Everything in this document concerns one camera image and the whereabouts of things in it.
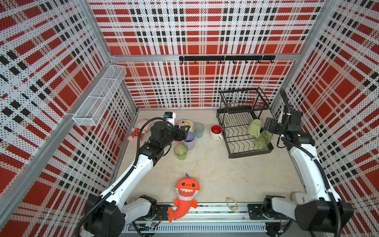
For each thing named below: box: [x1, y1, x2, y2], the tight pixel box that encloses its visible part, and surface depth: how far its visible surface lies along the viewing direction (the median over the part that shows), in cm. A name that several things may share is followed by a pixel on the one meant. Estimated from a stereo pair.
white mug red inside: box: [209, 123, 224, 141], surface depth 101 cm
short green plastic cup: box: [173, 143, 189, 161], surface depth 92 cm
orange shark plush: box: [167, 173, 201, 223], surface depth 75 cm
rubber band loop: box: [226, 196, 239, 211], surface depth 79 cm
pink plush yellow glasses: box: [179, 118, 194, 131], surface depth 104 cm
